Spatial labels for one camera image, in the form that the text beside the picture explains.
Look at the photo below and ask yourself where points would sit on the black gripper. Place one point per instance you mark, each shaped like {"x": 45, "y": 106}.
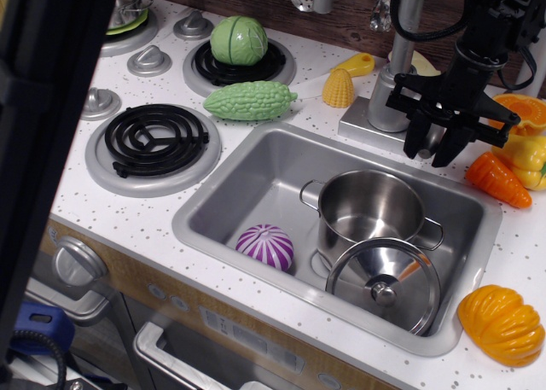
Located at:
{"x": 461, "y": 107}

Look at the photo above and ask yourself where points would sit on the silver faucet lever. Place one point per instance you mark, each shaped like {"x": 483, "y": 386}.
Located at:
{"x": 431, "y": 142}

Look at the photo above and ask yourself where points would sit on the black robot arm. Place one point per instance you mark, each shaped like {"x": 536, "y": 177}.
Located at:
{"x": 490, "y": 30}

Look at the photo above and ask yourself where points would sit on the orange toy carrot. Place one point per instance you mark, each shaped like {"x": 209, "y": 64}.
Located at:
{"x": 490, "y": 175}

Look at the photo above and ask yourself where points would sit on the silver toy faucet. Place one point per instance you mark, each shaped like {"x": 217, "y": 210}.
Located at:
{"x": 371, "y": 121}

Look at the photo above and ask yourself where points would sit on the yellow toy bell pepper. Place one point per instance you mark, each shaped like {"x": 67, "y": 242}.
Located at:
{"x": 525, "y": 157}

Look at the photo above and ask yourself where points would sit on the orange toy pumpkin slice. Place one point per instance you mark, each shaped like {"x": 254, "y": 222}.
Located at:
{"x": 531, "y": 111}

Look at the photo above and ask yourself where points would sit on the yellow toy corn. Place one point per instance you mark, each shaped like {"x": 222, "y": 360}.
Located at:
{"x": 338, "y": 90}

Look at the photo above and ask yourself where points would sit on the steel pot in sink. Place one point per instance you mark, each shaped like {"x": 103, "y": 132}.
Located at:
{"x": 360, "y": 205}

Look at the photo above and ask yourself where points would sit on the hanging clear utensil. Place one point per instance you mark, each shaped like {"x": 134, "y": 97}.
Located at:
{"x": 380, "y": 19}

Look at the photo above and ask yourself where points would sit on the steel pot lid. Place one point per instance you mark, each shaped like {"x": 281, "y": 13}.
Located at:
{"x": 389, "y": 278}

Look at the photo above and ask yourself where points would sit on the green toy bitter gourd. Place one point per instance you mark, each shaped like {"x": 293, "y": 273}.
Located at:
{"x": 250, "y": 101}

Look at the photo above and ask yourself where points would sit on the orange toy pumpkin half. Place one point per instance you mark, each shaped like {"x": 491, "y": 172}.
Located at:
{"x": 502, "y": 325}

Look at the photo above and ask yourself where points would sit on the purple toy onion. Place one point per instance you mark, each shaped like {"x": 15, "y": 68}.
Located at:
{"x": 268, "y": 244}

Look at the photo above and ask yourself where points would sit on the grey toy sink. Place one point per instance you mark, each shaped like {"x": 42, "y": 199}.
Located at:
{"x": 259, "y": 183}

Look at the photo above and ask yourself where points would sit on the green toy cabbage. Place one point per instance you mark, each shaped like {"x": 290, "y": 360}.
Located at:
{"x": 239, "y": 41}

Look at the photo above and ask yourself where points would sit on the black rear burner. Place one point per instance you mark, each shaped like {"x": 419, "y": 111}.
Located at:
{"x": 220, "y": 74}

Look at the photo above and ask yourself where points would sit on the black burner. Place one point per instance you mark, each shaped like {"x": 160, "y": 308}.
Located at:
{"x": 155, "y": 140}
{"x": 220, "y": 74}

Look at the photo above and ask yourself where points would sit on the silver stove knob rear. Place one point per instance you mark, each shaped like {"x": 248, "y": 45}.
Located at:
{"x": 193, "y": 27}

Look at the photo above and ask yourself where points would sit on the silver stove knob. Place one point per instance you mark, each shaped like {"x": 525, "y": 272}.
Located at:
{"x": 100, "y": 104}
{"x": 150, "y": 62}
{"x": 193, "y": 27}

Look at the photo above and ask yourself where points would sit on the black front burner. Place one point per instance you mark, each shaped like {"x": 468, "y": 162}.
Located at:
{"x": 155, "y": 140}

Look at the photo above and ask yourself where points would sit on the silver stove knob middle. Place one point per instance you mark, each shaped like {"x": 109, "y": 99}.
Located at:
{"x": 150, "y": 62}

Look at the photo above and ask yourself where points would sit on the green plate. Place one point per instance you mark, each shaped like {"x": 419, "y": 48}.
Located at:
{"x": 140, "y": 19}

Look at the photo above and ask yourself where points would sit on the steel pot on stove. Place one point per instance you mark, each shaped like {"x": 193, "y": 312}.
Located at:
{"x": 127, "y": 11}

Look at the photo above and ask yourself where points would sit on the silver stove knob front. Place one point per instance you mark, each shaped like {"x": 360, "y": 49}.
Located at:
{"x": 100, "y": 104}

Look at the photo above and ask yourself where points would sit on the silver oven dial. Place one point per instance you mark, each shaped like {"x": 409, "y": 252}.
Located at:
{"x": 76, "y": 264}

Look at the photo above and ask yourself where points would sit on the blue clamp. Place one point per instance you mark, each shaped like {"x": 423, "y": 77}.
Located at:
{"x": 37, "y": 324}

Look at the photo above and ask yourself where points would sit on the yellow toy knife handle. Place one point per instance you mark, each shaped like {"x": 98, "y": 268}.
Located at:
{"x": 358, "y": 65}

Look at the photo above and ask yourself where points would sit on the silver oven door handle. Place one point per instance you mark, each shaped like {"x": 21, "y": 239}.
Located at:
{"x": 147, "y": 347}

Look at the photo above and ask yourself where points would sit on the black foreground post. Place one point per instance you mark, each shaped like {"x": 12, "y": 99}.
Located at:
{"x": 49, "y": 50}

